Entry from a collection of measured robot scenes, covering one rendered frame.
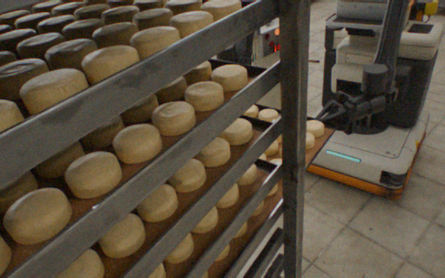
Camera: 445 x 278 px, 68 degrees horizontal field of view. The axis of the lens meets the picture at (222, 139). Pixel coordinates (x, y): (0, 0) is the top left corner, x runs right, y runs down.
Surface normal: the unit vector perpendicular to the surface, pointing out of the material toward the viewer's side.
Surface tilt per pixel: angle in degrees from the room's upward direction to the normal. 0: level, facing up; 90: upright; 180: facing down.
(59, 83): 0
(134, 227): 0
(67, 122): 90
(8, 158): 90
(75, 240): 90
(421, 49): 90
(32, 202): 0
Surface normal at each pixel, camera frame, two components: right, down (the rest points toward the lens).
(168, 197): -0.12, -0.81
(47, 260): 0.80, 0.26
